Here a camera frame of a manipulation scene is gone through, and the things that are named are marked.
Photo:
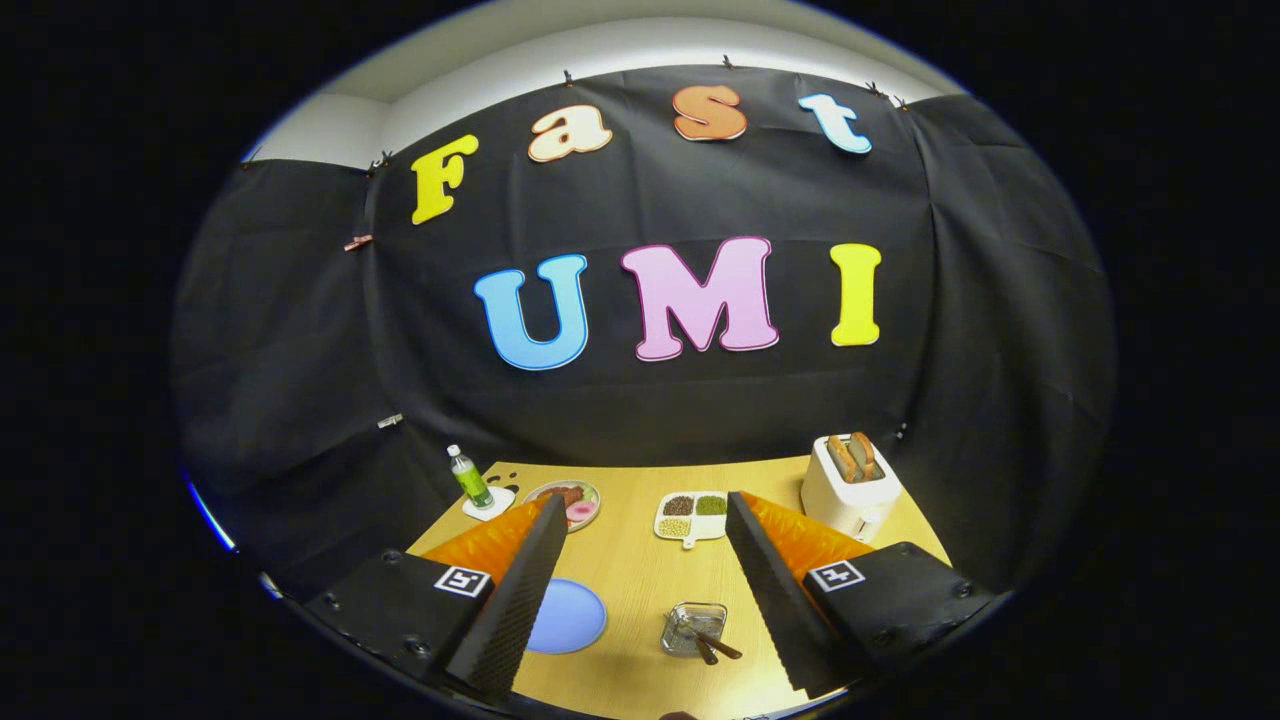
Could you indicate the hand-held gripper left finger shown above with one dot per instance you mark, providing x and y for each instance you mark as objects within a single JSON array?
[{"x": 520, "y": 590}]

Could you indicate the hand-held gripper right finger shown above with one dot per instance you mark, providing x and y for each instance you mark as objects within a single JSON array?
[{"x": 775, "y": 590}]

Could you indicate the blue plate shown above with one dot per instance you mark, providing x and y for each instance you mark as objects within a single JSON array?
[{"x": 570, "y": 618}]

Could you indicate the white square coaster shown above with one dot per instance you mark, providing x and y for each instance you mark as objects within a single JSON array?
[{"x": 497, "y": 507}]

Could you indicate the beige plate with garnish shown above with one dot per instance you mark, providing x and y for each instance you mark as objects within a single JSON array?
[{"x": 585, "y": 518}]

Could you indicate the brown steak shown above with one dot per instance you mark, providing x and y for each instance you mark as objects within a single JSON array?
[{"x": 565, "y": 495}]

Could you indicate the white divided bean dish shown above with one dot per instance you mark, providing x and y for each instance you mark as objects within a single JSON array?
[{"x": 692, "y": 518}]

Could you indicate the white toaster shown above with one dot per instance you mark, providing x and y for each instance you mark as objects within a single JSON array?
[{"x": 845, "y": 505}]

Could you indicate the green label plastic bottle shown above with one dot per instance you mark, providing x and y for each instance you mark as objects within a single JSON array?
[{"x": 470, "y": 482}]

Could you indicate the toast slice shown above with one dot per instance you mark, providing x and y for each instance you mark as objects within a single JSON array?
[
  {"x": 863, "y": 455},
  {"x": 842, "y": 460}
]

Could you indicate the pink clip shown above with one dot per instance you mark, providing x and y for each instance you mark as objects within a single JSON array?
[{"x": 358, "y": 242}]

